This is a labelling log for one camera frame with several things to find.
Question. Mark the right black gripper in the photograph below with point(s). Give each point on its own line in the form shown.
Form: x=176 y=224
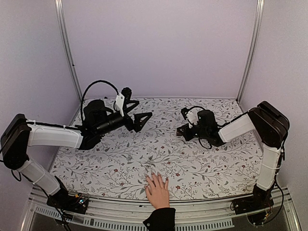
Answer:
x=186 y=135

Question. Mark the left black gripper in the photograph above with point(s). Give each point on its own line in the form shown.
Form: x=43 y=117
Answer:
x=136 y=125

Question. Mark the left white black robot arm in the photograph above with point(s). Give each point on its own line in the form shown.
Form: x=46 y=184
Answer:
x=98 y=120

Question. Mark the black sleeved forearm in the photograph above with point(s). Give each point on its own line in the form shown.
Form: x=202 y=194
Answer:
x=162 y=219

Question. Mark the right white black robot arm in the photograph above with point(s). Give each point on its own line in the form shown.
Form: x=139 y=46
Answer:
x=269 y=126

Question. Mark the person's hand with painted nails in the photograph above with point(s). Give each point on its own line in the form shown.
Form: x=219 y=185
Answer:
x=157 y=191

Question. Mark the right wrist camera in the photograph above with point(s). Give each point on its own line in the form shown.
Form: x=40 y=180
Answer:
x=190 y=115

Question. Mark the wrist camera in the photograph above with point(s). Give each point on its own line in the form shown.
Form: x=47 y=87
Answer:
x=121 y=100
x=190 y=115

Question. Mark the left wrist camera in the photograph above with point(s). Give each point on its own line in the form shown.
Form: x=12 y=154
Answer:
x=121 y=100

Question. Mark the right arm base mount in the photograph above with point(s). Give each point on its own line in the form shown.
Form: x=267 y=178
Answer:
x=260 y=203

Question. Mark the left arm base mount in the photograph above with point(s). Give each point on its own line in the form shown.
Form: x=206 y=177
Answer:
x=72 y=203

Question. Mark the left aluminium frame post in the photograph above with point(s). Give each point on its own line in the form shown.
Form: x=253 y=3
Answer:
x=67 y=48

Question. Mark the aluminium frame post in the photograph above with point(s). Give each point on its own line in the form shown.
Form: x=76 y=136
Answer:
x=67 y=48
x=252 y=48

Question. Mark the right aluminium frame post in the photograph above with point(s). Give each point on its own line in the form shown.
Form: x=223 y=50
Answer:
x=252 y=48

